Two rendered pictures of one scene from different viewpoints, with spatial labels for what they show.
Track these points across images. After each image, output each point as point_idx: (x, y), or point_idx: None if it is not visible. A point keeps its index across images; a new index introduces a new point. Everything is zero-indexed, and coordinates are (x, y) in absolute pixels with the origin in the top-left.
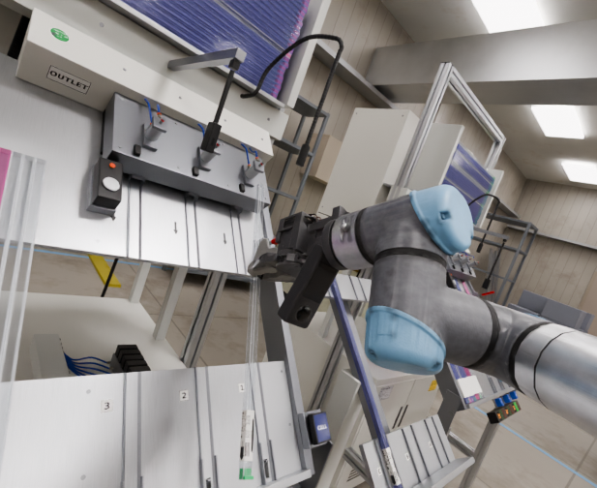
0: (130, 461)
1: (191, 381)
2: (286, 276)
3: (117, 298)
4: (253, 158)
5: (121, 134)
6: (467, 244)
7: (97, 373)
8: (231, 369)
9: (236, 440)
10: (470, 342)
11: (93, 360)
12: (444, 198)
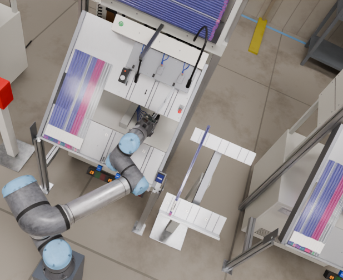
0: (107, 149)
1: None
2: None
3: None
4: (191, 68)
5: (130, 59)
6: (126, 153)
7: None
8: (143, 144)
9: (134, 162)
10: (118, 170)
11: (149, 113)
12: (121, 140)
